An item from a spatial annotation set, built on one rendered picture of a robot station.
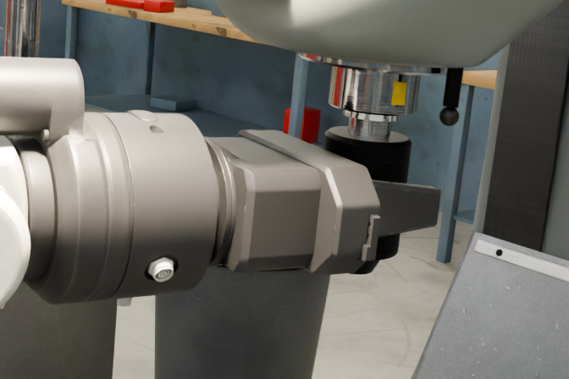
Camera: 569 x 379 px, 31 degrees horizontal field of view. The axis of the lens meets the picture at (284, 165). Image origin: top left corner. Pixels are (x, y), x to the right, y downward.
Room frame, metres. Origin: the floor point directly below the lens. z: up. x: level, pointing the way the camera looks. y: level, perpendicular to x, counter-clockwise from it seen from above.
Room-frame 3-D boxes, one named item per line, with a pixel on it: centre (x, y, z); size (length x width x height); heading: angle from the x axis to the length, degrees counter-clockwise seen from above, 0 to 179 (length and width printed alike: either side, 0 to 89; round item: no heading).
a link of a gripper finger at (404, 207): (0.52, -0.06, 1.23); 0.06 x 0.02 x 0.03; 121
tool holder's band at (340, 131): (0.54, -0.04, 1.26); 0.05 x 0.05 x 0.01
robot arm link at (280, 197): (0.50, 0.03, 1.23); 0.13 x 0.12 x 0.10; 31
